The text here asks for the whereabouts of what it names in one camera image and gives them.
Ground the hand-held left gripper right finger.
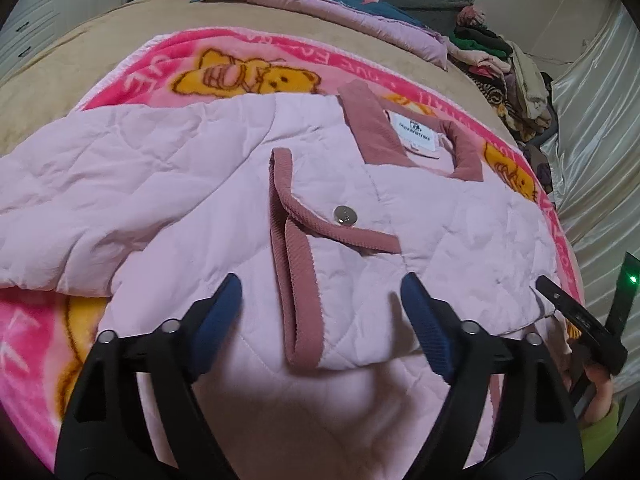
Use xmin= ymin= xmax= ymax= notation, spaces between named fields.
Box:
xmin=400 ymin=272 xmax=586 ymax=480

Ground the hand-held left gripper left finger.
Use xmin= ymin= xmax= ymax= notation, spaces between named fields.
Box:
xmin=55 ymin=272 xmax=243 ymax=480

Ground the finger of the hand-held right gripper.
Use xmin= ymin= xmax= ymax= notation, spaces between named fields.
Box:
xmin=536 ymin=275 xmax=629 ymax=376

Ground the pink quilted jacket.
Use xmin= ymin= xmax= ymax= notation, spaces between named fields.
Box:
xmin=0 ymin=82 xmax=558 ymax=480

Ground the pile of clothes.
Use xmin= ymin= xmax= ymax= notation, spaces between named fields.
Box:
xmin=447 ymin=5 xmax=557 ymax=143

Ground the person's right hand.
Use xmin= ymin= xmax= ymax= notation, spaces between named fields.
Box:
xmin=562 ymin=360 xmax=618 ymax=426

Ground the white satin curtain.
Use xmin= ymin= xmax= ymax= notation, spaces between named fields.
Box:
xmin=540 ymin=0 xmax=640 ymax=396

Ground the pink bear-print blanket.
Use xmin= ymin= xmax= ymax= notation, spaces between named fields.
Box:
xmin=0 ymin=26 xmax=586 ymax=471

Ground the beige bed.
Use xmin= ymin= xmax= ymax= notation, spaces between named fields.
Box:
xmin=0 ymin=0 xmax=521 ymax=158

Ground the white wardrobe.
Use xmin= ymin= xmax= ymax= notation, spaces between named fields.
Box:
xmin=0 ymin=0 xmax=53 ymax=78

